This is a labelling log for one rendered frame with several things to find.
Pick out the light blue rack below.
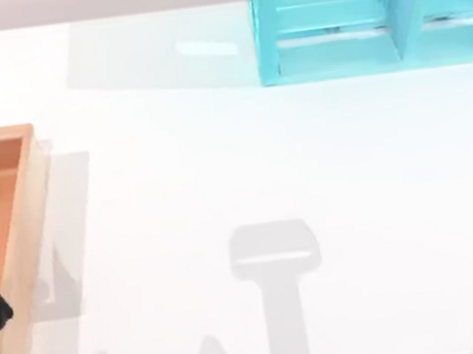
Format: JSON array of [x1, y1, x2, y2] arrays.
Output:
[[248, 0, 473, 90]]

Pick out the shallow salmon-coloured box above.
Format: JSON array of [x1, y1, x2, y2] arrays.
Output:
[[0, 121, 75, 354]]

